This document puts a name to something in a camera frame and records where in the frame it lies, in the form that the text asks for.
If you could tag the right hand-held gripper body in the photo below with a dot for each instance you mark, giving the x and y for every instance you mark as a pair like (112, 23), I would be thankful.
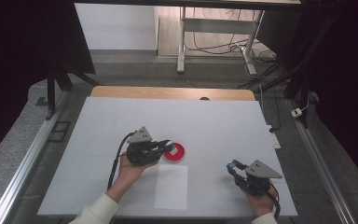
(258, 182)

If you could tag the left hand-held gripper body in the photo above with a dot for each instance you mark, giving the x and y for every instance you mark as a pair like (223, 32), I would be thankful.
(141, 151)

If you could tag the blue and white stamp cap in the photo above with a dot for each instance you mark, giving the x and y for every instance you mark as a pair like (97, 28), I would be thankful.
(234, 163)

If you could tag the red round dish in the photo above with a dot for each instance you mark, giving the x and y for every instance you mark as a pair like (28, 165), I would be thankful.
(177, 155)

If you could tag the white paper sheet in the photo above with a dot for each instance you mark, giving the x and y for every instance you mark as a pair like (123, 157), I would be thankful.
(171, 186)

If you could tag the person's right hand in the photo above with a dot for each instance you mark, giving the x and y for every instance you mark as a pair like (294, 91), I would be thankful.
(262, 203)

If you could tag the person's left hand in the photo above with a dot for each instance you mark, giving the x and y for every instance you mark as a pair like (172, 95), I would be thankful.
(130, 172)

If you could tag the small white plug adapter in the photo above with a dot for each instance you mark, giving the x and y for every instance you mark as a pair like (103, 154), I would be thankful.
(296, 113)

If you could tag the black stand legs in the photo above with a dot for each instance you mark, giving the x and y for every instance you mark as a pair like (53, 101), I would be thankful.
(295, 81)
(60, 81)

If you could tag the black curtain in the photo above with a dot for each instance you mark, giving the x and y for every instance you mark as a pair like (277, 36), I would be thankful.
(345, 77)
(21, 62)

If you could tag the aluminium floor rail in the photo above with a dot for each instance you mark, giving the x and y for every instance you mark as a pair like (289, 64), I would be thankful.
(320, 161)
(24, 161)

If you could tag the white metal desk frame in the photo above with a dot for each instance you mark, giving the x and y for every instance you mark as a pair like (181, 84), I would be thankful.
(217, 26)

